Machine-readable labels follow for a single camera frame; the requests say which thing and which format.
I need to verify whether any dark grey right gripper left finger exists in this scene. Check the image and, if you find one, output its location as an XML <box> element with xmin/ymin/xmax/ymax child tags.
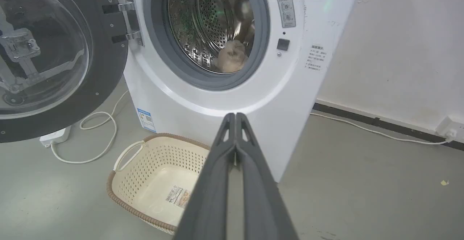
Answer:
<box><xmin>173</xmin><ymin>113</ymin><xmax>236</xmax><ymax>240</ymax></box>

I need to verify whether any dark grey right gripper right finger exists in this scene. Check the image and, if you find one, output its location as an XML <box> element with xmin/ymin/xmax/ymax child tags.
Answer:
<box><xmin>236</xmin><ymin>113</ymin><xmax>299</xmax><ymax>240</ymax></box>

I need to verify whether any white front-load washing machine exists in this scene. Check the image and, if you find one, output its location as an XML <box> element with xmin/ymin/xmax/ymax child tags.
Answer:
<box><xmin>106</xmin><ymin>0</ymin><xmax>363</xmax><ymax>183</ymax></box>

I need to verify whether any dark round washer door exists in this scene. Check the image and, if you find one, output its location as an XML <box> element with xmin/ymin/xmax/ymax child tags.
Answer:
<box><xmin>0</xmin><ymin>0</ymin><xmax>144</xmax><ymax>143</ymax></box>

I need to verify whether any cream perforated laundry basket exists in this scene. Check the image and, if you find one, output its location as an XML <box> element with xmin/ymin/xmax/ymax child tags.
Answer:
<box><xmin>107</xmin><ymin>133</ymin><xmax>211</xmax><ymax>235</ymax></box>

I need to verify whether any beige plush toy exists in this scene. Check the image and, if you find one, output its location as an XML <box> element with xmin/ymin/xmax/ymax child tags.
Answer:
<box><xmin>217</xmin><ymin>40</ymin><xmax>250</xmax><ymax>74</ymax></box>

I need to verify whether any white power strip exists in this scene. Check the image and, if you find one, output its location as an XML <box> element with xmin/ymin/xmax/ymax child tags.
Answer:
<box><xmin>40</xmin><ymin>125</ymin><xmax>72</xmax><ymax>148</ymax></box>

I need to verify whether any white power strip cable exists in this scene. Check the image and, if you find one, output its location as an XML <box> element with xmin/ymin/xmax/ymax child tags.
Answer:
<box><xmin>50</xmin><ymin>90</ymin><xmax>130</xmax><ymax>165</ymax></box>

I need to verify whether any thin white floor cable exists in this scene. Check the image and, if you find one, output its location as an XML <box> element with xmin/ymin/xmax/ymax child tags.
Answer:
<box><xmin>310</xmin><ymin>112</ymin><xmax>453</xmax><ymax>145</ymax></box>

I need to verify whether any white wall socket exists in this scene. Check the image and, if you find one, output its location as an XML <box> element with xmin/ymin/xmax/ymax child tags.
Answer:
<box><xmin>435</xmin><ymin>116</ymin><xmax>464</xmax><ymax>143</ymax></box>

